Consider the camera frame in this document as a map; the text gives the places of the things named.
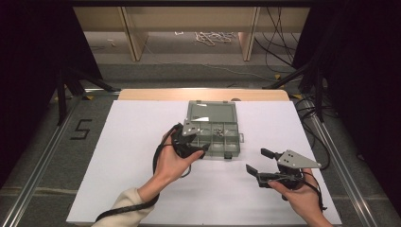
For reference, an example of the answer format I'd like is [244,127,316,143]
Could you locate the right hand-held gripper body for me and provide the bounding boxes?
[256,148,323,191]

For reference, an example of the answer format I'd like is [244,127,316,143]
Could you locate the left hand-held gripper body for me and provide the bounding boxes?
[170,118,212,160]

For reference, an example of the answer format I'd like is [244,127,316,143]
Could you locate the translucent grey compartment box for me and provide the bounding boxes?
[185,99,245,161]

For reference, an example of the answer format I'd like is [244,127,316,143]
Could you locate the person's left hand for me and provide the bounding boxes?
[152,131,206,187]

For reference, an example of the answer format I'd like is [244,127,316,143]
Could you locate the person's right hand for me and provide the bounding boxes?
[268,168,326,220]

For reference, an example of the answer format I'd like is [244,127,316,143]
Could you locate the white table cover sheet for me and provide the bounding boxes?
[65,99,343,226]

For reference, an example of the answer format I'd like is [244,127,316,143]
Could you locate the black metal stand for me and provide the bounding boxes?
[262,59,326,125]
[56,65,121,128]

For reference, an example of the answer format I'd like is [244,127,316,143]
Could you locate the black curtain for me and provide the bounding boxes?
[0,0,103,190]
[291,0,401,218]

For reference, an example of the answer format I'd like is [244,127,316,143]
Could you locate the thin grey wire loop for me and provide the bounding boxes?
[179,164,193,179]

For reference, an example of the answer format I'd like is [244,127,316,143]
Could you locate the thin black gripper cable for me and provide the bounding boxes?
[302,170,328,213]

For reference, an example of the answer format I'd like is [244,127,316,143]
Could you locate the black cables beside table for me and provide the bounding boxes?
[292,95,333,172]

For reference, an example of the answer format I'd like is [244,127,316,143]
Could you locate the aluminium floor rail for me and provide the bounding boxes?
[301,99,383,227]
[0,94,88,227]

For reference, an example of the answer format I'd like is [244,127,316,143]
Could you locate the white rope pile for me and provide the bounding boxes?
[194,30,237,47]

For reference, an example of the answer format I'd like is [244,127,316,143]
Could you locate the black floor cables bundle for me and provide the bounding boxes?
[253,7,305,69]

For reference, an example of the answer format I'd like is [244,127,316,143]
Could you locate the wooden furniture frame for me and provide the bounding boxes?
[72,7,311,62]

